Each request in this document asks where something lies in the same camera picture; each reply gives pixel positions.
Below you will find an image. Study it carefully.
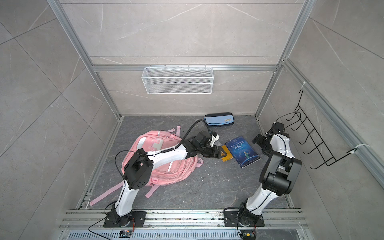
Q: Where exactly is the white wire mesh basket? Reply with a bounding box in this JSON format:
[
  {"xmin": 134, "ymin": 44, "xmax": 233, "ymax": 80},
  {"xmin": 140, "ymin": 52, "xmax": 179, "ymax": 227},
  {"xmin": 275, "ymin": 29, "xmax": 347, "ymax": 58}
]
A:
[{"xmin": 142, "ymin": 67, "xmax": 214, "ymax": 95}]

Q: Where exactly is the white cable tie lower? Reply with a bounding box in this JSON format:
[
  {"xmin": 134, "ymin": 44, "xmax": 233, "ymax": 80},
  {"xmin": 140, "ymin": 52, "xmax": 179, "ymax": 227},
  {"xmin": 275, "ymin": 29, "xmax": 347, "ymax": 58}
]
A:
[{"xmin": 348, "ymin": 144, "xmax": 371, "ymax": 154}]

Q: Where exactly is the yellow card wallet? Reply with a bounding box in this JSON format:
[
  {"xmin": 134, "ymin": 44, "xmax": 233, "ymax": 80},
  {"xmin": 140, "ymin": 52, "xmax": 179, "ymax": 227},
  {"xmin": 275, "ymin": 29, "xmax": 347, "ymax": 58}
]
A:
[{"xmin": 222, "ymin": 145, "xmax": 233, "ymax": 162}]

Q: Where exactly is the pink school backpack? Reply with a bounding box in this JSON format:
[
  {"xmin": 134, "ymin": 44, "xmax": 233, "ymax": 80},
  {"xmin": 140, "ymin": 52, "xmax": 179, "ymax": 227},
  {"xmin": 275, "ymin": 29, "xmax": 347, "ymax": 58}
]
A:
[{"xmin": 89, "ymin": 125, "xmax": 204, "ymax": 207}]

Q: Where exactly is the black corrugated cable conduit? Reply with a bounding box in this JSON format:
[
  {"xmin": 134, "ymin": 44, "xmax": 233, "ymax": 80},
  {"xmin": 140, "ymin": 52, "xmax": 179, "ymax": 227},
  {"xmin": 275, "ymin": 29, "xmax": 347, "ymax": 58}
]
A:
[{"xmin": 175, "ymin": 119, "xmax": 212, "ymax": 149}]

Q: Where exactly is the aluminium mounting rail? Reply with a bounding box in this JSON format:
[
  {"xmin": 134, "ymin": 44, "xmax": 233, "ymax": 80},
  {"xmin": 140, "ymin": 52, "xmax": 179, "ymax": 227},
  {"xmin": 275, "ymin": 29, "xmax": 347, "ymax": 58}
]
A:
[{"xmin": 59, "ymin": 209, "xmax": 308, "ymax": 230}]

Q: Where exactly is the blue Little Prince book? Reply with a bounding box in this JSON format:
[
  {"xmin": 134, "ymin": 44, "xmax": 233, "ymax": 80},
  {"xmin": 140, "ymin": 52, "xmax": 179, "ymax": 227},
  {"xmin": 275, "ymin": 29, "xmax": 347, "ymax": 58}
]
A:
[{"xmin": 225, "ymin": 136, "xmax": 260, "ymax": 168}]

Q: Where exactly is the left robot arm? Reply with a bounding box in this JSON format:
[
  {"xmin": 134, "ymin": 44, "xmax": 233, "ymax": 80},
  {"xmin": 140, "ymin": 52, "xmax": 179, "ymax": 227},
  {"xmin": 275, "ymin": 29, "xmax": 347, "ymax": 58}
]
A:
[{"xmin": 113, "ymin": 131, "xmax": 223, "ymax": 218}]

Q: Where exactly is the black wall hook rack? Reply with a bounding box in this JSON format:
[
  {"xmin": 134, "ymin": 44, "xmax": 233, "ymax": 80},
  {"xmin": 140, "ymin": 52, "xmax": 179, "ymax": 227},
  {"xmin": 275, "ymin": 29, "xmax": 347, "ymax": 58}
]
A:
[{"xmin": 285, "ymin": 90, "xmax": 357, "ymax": 170}]

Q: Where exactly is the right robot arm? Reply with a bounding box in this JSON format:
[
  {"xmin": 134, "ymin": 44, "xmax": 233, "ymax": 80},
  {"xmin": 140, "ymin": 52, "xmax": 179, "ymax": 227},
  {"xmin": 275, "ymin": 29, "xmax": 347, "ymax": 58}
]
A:
[{"xmin": 238, "ymin": 122, "xmax": 302, "ymax": 226}]

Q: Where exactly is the blue pencil case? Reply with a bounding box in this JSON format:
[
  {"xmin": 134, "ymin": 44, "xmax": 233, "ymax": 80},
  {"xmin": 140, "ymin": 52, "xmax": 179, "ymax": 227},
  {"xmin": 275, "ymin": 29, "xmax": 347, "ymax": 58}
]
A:
[{"xmin": 204, "ymin": 112, "xmax": 235, "ymax": 127}]

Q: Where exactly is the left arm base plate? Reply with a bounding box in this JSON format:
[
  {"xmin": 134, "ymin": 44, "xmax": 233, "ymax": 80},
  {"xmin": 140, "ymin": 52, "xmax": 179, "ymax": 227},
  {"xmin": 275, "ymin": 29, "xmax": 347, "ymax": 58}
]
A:
[{"xmin": 103, "ymin": 211, "xmax": 147, "ymax": 228}]

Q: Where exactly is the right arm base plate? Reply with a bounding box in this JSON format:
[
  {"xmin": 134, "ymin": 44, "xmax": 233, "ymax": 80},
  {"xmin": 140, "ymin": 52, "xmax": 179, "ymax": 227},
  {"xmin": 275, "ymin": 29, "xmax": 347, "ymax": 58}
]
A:
[{"xmin": 223, "ymin": 209, "xmax": 265, "ymax": 228}]

